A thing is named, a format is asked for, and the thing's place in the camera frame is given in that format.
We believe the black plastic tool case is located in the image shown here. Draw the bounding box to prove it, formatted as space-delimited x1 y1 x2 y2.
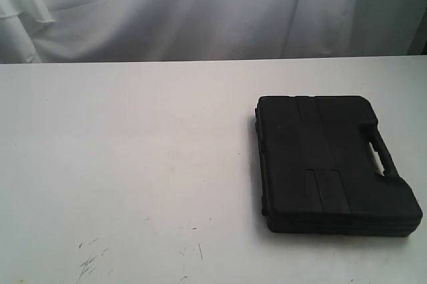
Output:
255 96 423 237

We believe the white backdrop curtain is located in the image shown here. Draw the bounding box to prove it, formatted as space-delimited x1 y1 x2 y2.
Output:
1 0 426 63

